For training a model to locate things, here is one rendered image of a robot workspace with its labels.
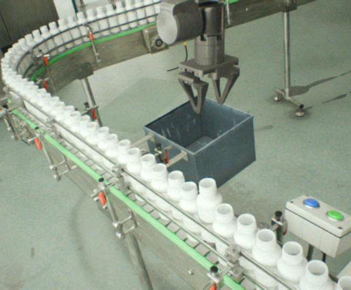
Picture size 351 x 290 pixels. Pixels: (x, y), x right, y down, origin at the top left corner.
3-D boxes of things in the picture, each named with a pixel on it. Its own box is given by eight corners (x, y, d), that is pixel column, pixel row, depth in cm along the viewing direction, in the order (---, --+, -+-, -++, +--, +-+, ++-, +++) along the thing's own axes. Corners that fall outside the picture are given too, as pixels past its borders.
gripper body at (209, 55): (177, 72, 79) (176, 34, 75) (215, 60, 85) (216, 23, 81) (201, 80, 75) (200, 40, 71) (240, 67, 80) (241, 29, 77)
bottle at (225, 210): (242, 269, 96) (237, 219, 86) (217, 267, 97) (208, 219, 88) (243, 248, 101) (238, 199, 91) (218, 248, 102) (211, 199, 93)
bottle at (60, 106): (64, 147, 153) (49, 109, 143) (67, 138, 158) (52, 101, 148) (80, 145, 152) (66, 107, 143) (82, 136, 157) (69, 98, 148)
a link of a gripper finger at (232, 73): (191, 106, 85) (190, 61, 80) (215, 96, 89) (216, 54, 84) (214, 116, 80) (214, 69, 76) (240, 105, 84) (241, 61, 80)
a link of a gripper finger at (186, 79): (177, 111, 83) (176, 66, 78) (203, 101, 87) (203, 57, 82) (200, 121, 78) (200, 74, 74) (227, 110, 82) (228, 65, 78)
